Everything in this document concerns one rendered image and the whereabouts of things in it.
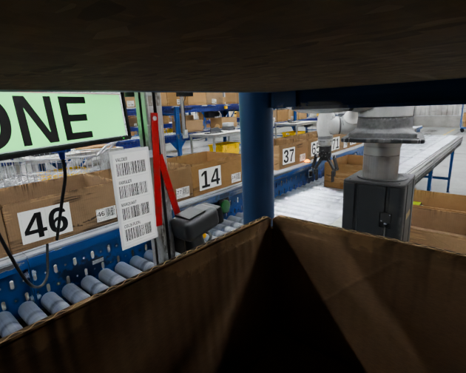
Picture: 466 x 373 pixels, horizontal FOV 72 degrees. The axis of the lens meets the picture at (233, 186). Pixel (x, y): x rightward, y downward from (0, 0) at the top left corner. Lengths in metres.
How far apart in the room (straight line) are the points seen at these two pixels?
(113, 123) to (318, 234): 0.62
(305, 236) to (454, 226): 1.43
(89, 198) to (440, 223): 1.43
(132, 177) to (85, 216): 0.67
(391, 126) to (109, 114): 0.76
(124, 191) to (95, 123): 0.17
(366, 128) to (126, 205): 0.72
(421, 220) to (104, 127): 1.35
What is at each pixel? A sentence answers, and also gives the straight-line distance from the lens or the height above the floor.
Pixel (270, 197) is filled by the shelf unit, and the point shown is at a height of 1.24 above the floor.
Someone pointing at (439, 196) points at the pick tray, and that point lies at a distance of 1.92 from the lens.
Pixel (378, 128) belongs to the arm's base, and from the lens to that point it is 1.03.
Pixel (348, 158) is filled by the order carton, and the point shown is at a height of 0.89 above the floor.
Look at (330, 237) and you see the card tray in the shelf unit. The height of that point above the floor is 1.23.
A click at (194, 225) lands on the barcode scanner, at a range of 0.70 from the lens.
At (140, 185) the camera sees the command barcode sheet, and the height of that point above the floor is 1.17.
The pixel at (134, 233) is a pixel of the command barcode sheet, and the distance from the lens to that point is 0.69.
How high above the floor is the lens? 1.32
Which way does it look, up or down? 14 degrees down
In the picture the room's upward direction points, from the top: 3 degrees counter-clockwise
